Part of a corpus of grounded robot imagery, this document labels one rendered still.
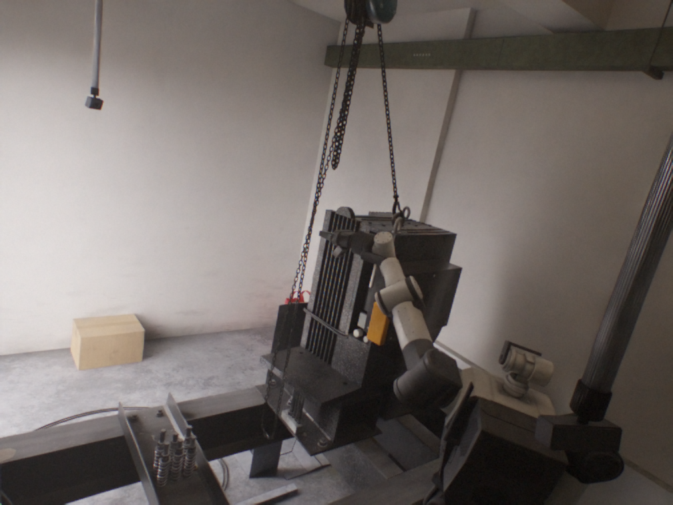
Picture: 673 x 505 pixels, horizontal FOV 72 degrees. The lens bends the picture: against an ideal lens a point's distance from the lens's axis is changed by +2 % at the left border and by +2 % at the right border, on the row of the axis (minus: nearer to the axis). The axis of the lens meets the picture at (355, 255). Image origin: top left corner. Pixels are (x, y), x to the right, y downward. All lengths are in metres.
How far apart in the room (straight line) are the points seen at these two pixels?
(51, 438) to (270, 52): 3.10
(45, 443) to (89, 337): 1.70
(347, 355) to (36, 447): 1.21
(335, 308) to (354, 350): 0.22
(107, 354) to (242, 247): 1.36
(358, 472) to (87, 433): 1.11
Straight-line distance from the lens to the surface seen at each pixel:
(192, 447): 1.86
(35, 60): 3.70
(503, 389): 1.31
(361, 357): 2.09
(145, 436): 2.13
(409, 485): 2.10
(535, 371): 1.27
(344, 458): 2.29
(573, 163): 2.79
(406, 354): 1.29
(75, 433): 2.19
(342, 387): 2.11
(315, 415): 2.25
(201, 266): 4.17
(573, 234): 2.75
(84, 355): 3.84
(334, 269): 2.14
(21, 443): 2.18
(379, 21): 1.83
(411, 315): 1.34
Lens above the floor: 1.95
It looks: 14 degrees down
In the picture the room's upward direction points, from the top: 12 degrees clockwise
